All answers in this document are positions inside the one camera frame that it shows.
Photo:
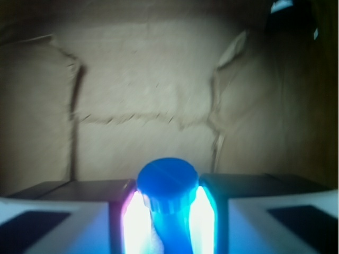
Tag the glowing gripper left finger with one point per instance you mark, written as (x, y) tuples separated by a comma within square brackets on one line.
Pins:
[(105, 216)]

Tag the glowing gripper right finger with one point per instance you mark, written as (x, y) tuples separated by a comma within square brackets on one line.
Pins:
[(267, 213)]

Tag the blue plastic bottle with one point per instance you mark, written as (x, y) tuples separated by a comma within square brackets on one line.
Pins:
[(168, 187)]

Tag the brown paper bag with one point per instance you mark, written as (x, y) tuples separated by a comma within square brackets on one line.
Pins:
[(93, 90)]

